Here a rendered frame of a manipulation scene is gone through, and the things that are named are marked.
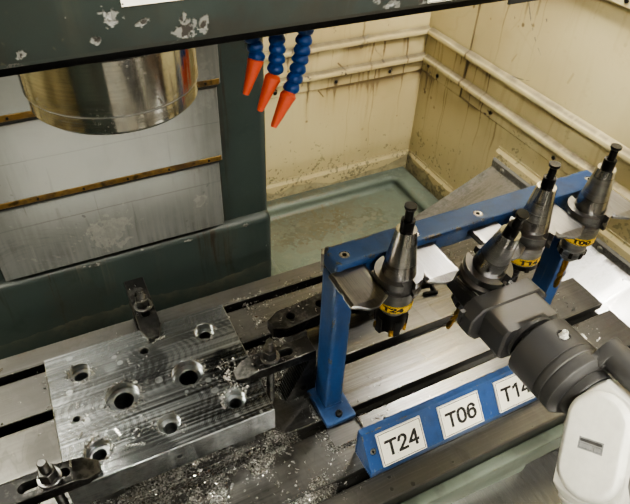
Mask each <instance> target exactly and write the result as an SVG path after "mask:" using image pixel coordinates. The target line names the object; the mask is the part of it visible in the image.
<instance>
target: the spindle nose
mask: <svg viewBox="0 0 630 504"><path fill-rule="evenodd" d="M17 77H18V80H19V83H20V86H21V89H22V92H23V94H24V96H25V98H26V99H27V100H28V103H29V106H30V109H31V111H32V112H33V114H34V115H35V116H36V117H37V118H38V119H40V120H41V121H43V122H44V123H46V124H49V125H51V126H53V127H55V128H58V129H61V130H64V131H68V132H72V133H78V134H87V135H115V134H124V133H131V132H136V131H141V130H145V129H148V128H152V127H155V126H157V125H160V124H163V123H165V122H167V121H169V120H171V119H173V118H175V117H176V116H178V115H179V114H181V113H182V112H183V111H184V110H185V109H187V108H188V107H189V106H190V105H191V104H192V102H193V101H194V100H195V98H196V96H197V92H198V84H197V79H198V64H197V54H196V48H190V49H183V50H177V51H170V52H164V53H157V54H150V55H144V56H137V57H131V58H124V59H118V60H111V61H104V62H98V63H91V64H85V65H78V66H72V67H65V68H58V69H52V70H45V71H39V72H32V73H26V74H19V75H17Z"/></svg>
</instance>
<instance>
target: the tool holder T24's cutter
mask: <svg viewBox="0 0 630 504"><path fill-rule="evenodd" d="M408 316H409V313H408V312H406V313H404V314H401V315H399V316H389V315H386V314H385V313H383V312H382V311H381V310H380V309H379V308H378V309H375V312H374V319H375V321H374V322H373V327H374V328H375V330H376V331H377V332H378V333H381V332H383V331H384V332H388V337H395V336H399V335H400V330H401V329H402V328H403V330H406V325H407V320H408Z"/></svg>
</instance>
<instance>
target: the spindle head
mask: <svg viewBox="0 0 630 504"><path fill-rule="evenodd" d="M427 1H428V0H177V1H169V2H161V3H152V4H144V5H136V6H128V7H122V6H121V1H120V0H0V77H6V76H12V75H19V74H26V73H32V72H39V71H45V70H52V69H58V68H65V67H72V66H78V65H85V64H91V63H98V62H104V61H111V60H118V59H124V58H131V57H137V56H144V55H150V54H157V53H164V52H170V51H177V50H183V49H190V48H196V47H203V46H209V45H216V44H223V43H229V42H236V41H242V40H249V39H255V38H262V37H269V36H275V35H282V34H288V33H295V32H301V31H308V30H315V29H321V28H328V27H334V26H341V25H347V24H354V23H360V22H367V21H374V20H380V19H387V18H393V17H400V16H406V15H413V14H420V13H426V12H433V11H439V10H446V9H452V8H459V7H466V6H472V5H479V4H485V3H492V2H498V1H505V0H449V1H442V2H435V3H427Z"/></svg>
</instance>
